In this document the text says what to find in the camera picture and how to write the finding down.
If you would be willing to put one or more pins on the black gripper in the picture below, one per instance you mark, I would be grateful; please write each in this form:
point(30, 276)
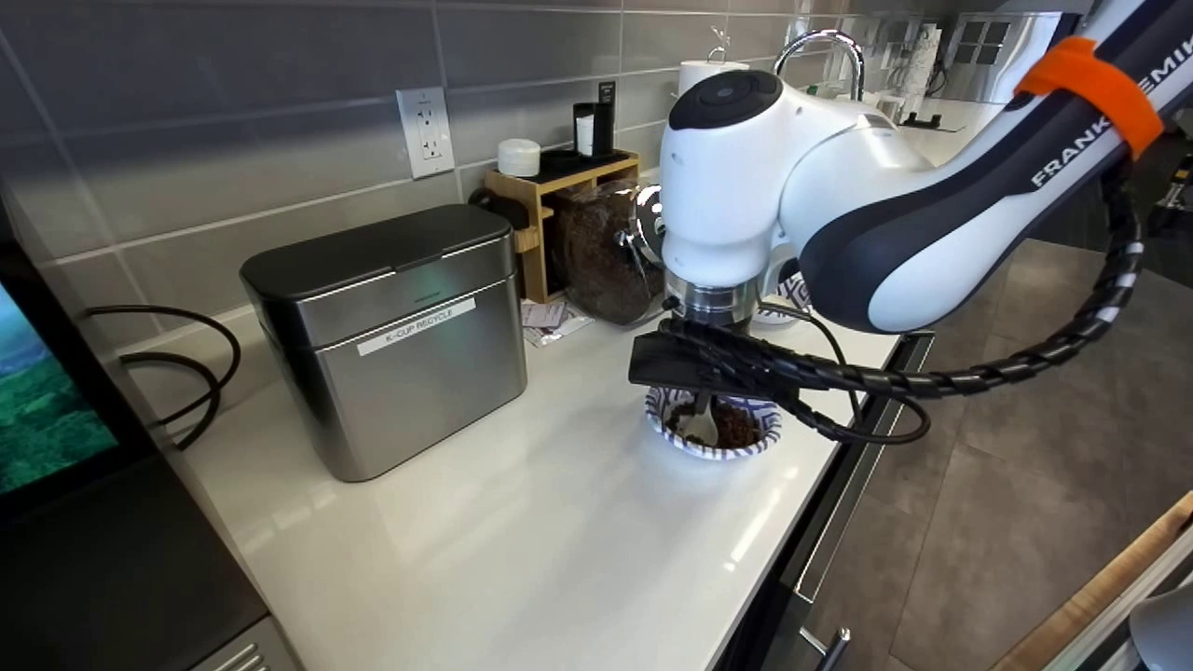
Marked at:
point(734, 358)

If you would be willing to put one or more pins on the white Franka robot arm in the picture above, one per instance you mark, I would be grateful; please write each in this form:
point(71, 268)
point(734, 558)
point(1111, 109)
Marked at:
point(734, 198)

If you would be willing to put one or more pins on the blue patterned paper bowl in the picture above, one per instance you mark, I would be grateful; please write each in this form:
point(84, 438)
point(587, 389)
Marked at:
point(746, 452)

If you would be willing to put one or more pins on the heap of coffee beans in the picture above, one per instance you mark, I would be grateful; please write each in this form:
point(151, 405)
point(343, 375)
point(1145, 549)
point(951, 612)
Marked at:
point(745, 422)

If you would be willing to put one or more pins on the dark grey base cabinet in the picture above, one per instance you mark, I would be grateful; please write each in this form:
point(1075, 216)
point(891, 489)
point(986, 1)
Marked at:
point(822, 534)

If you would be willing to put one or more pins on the glass coffee bean jar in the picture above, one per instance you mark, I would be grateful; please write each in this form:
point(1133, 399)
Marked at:
point(602, 266)

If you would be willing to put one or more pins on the wooden countertop rack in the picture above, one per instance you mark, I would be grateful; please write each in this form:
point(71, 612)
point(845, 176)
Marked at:
point(535, 208)

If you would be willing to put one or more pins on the stainless steel toaster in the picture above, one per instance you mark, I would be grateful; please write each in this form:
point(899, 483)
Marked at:
point(411, 375)

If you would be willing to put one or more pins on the small white container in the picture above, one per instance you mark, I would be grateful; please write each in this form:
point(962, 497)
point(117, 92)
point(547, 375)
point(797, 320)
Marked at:
point(520, 156)

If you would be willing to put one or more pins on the white paper towel roll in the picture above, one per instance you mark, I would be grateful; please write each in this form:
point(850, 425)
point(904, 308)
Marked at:
point(711, 70)

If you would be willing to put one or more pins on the small chrome faucet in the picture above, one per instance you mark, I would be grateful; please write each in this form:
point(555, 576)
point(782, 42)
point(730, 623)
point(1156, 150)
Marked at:
point(822, 38)

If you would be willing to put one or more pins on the wooden table top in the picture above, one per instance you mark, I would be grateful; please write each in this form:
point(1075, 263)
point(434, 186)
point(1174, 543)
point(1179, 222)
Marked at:
point(1083, 610)

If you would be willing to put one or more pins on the black countertop appliance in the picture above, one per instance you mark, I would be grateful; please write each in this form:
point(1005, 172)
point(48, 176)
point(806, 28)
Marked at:
point(112, 581)

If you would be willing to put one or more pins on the black framed monitor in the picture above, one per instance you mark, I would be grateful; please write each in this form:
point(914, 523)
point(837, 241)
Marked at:
point(40, 395)

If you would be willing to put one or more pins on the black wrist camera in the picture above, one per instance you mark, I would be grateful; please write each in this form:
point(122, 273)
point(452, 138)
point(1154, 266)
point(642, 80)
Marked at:
point(657, 358)

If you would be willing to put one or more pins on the black wall plate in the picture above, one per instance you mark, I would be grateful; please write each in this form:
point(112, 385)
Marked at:
point(607, 104)

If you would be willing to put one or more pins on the white wall outlet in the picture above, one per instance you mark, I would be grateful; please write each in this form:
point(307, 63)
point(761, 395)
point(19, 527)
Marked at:
point(428, 133)

